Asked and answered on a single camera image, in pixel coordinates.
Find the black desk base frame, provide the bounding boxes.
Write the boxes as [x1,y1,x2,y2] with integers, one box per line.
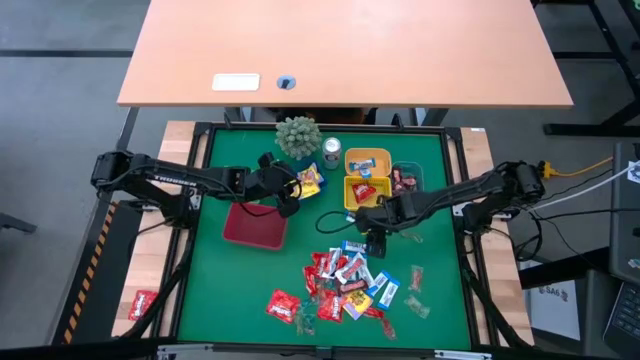
[530,0,640,137]

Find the large tan wooden desk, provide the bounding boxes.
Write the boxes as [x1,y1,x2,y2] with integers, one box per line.
[116,0,575,109]

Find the black cable conduit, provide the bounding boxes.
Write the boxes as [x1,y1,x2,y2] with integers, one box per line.
[117,239,196,341]
[462,249,531,349]

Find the red Skittles packet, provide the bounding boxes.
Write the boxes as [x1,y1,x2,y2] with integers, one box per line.
[318,290,346,323]
[127,289,159,322]
[266,288,304,325]

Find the black floor platform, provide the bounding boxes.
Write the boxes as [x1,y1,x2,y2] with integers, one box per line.
[49,199,151,346]

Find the pink plastic bin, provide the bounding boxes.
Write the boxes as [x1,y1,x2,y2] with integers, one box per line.
[222,201,290,251]

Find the red candy packet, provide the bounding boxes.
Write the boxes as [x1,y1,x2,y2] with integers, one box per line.
[312,251,331,276]
[303,265,321,296]
[351,182,379,204]

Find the clear green candy wrapper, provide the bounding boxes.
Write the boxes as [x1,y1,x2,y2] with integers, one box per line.
[404,293,432,320]

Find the clear teal candy wrapper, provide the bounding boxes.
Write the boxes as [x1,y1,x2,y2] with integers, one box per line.
[303,299,320,335]

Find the blue plastic bin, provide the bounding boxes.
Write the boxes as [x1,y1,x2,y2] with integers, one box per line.
[292,159,330,201]

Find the silver frame bracket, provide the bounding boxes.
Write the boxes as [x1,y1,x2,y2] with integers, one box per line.
[433,349,494,360]
[156,343,214,360]

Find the brown PayDay bar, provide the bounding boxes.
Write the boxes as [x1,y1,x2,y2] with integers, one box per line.
[339,278,370,294]

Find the black aluminium table frame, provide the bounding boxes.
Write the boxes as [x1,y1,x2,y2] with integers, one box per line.
[149,119,534,360]

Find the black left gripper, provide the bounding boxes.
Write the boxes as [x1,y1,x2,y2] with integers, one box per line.
[244,152,302,218]

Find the black keyboard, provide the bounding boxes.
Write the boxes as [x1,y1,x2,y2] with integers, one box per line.
[602,282,640,359]

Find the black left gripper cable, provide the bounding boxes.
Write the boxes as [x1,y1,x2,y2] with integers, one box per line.
[238,199,281,219]

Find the artificial green plant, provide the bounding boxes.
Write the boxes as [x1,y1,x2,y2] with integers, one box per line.
[274,115,324,161]

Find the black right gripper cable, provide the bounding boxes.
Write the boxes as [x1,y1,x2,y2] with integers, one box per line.
[314,209,359,235]

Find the yellow plastic basket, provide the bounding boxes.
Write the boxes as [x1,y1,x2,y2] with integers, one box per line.
[343,175,394,212]

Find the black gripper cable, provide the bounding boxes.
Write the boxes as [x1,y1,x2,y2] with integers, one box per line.
[238,199,281,219]
[314,209,359,235]

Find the yellow purple candy packet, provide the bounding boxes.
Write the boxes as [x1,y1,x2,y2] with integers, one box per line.
[342,288,375,320]

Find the yellow floor cable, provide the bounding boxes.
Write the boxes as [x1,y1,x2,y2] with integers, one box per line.
[539,156,615,180]

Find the green table mat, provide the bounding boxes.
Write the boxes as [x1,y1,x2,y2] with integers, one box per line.
[177,128,474,351]

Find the small teal plastic bin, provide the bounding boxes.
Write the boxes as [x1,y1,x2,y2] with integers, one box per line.
[391,160,425,197]

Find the black furniture foot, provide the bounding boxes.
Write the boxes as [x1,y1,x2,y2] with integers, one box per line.
[0,211,39,235]

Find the silver Diet Coke can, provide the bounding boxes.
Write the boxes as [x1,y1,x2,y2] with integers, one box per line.
[321,136,343,170]

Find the yellow black hazard tape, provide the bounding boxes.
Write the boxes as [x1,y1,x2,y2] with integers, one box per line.
[62,202,117,345]

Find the black floor cable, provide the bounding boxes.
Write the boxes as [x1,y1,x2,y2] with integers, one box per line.
[509,208,611,261]

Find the white floor cable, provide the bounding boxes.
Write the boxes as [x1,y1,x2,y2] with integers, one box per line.
[534,164,632,211]

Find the orange plastic bin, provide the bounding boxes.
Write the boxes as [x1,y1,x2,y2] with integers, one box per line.
[344,147,393,179]

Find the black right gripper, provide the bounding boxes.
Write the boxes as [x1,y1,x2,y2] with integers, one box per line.
[353,195,419,259]

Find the white rectangular desk plate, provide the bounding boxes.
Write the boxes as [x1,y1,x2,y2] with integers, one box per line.
[211,72,262,93]

